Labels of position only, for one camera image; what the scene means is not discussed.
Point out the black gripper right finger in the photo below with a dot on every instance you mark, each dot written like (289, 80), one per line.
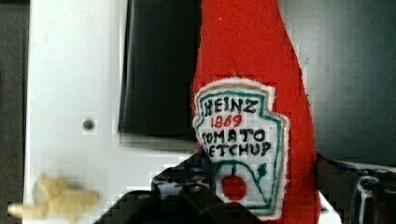
(358, 195)

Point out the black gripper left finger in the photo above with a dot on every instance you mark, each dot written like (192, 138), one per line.
(182, 194)

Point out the red plush ketchup bottle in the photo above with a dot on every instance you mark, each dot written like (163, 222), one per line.
(251, 112)

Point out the yellow plush banana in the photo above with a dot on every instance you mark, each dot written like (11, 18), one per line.
(60, 200)

